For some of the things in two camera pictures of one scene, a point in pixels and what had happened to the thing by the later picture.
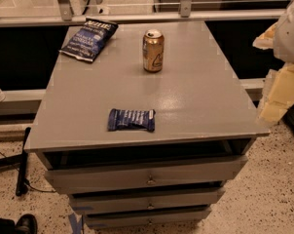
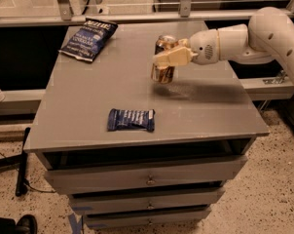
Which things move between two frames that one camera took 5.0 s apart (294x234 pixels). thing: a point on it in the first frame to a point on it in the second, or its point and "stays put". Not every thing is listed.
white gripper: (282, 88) to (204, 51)
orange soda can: (153, 48) to (165, 74)
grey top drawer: (146, 175) stays put
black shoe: (26, 224) stays put
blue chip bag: (90, 39) stays put
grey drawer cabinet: (149, 133) stays put
